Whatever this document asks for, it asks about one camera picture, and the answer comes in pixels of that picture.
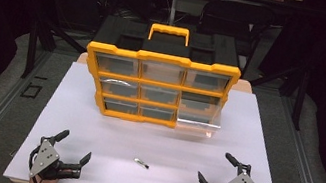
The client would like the clear plastic drawer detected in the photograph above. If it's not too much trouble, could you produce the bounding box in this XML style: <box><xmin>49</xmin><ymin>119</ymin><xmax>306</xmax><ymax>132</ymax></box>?
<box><xmin>173</xmin><ymin>90</ymin><xmax>227</xmax><ymax>140</ymax></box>

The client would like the black metal stand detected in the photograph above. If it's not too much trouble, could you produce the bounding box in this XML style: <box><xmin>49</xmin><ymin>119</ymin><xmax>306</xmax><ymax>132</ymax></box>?
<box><xmin>19</xmin><ymin>11</ymin><xmax>94</xmax><ymax>89</ymax></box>
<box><xmin>242</xmin><ymin>53</ymin><xmax>313</xmax><ymax>132</ymax></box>

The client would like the yellow black drawer organizer cabinet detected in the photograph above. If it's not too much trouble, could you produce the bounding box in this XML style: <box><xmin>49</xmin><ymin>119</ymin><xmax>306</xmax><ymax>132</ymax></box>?
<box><xmin>75</xmin><ymin>11</ymin><xmax>248</xmax><ymax>139</ymax></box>

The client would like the white table cover sheet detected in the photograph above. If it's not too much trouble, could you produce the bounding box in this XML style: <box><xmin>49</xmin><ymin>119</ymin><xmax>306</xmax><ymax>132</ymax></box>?
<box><xmin>2</xmin><ymin>52</ymin><xmax>301</xmax><ymax>183</ymax></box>

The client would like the grey metal pole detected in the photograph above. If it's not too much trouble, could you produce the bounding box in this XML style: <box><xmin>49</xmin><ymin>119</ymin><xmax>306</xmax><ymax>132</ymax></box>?
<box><xmin>167</xmin><ymin>0</ymin><xmax>179</xmax><ymax>26</ymax></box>

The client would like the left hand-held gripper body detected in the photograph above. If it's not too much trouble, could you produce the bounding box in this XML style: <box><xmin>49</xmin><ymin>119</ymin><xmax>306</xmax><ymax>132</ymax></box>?
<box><xmin>25</xmin><ymin>134</ymin><xmax>88</xmax><ymax>183</ymax></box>

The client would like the black chair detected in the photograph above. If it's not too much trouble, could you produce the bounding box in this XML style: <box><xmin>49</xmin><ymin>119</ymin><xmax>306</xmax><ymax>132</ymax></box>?
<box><xmin>189</xmin><ymin>0</ymin><xmax>280</xmax><ymax>83</ymax></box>

